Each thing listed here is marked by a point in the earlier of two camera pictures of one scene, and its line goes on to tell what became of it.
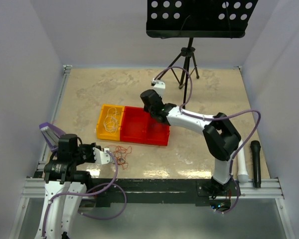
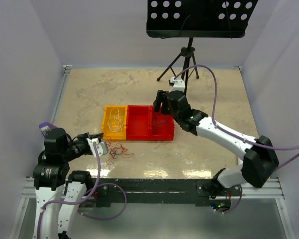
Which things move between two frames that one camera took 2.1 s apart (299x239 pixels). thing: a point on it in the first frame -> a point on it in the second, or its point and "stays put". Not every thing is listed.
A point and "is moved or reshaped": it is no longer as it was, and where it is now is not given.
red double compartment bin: (137, 126) is moved or reshaped
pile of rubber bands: (120, 154) -> (116, 149)
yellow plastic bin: (110, 122) is moved or reshaped
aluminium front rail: (36, 188) stays put
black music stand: (197, 19) stays put
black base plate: (129, 192) stays put
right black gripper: (159, 96) -> (157, 103)
